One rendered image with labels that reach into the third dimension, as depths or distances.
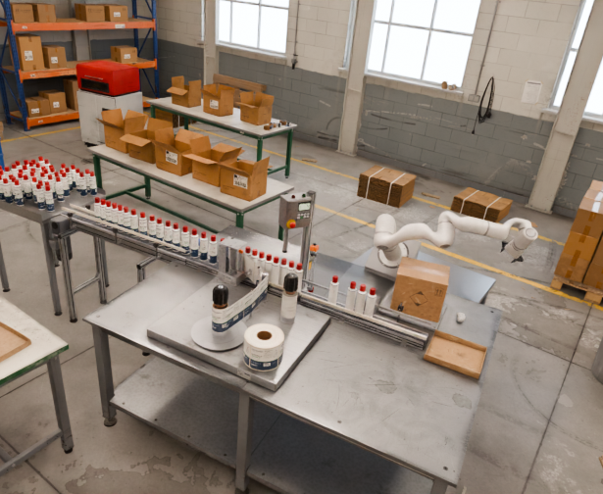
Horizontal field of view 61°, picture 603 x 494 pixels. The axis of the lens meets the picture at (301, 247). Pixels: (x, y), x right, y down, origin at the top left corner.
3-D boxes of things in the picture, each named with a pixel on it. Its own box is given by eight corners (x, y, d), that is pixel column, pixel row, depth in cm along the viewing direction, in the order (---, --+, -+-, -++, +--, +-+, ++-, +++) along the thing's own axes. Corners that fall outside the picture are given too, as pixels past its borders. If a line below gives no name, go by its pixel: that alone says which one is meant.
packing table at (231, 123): (148, 151, 798) (145, 100, 762) (186, 141, 858) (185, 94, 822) (258, 191, 694) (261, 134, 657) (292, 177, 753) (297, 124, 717)
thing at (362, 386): (82, 321, 289) (81, 318, 288) (230, 226, 410) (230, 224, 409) (455, 488, 214) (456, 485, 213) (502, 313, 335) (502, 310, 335)
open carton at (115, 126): (95, 147, 559) (91, 113, 541) (127, 139, 593) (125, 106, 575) (120, 156, 541) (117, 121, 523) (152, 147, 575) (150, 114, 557)
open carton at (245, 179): (211, 194, 472) (211, 155, 454) (243, 179, 512) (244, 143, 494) (245, 206, 456) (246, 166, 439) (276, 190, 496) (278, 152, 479)
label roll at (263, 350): (239, 369, 256) (240, 345, 249) (246, 343, 274) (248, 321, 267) (279, 373, 255) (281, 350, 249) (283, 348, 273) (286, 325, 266)
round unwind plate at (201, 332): (178, 338, 272) (178, 336, 272) (212, 310, 297) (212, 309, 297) (227, 359, 261) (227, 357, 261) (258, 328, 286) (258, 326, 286)
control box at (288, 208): (277, 223, 313) (279, 194, 304) (302, 220, 321) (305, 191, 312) (285, 230, 306) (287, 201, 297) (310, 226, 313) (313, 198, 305)
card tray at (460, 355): (423, 359, 283) (425, 353, 281) (433, 334, 304) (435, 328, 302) (477, 379, 272) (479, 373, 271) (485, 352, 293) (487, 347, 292)
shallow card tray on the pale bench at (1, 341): (-53, 343, 265) (-55, 337, 263) (-8, 321, 284) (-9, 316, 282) (-12, 369, 251) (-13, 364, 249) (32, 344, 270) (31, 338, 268)
